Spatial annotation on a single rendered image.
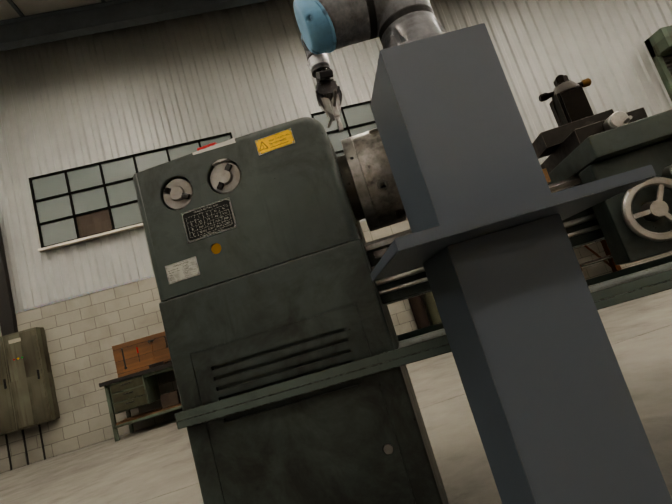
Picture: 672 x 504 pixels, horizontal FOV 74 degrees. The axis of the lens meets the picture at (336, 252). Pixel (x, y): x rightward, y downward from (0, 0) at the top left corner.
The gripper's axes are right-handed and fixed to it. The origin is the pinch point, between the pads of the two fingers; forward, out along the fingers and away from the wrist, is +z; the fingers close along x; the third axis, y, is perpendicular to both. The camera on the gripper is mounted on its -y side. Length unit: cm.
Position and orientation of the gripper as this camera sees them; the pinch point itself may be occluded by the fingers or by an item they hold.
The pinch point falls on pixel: (335, 116)
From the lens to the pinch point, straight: 163.3
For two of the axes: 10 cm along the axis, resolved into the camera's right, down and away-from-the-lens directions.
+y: -0.5, 1.9, 9.8
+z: 2.6, 9.5, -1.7
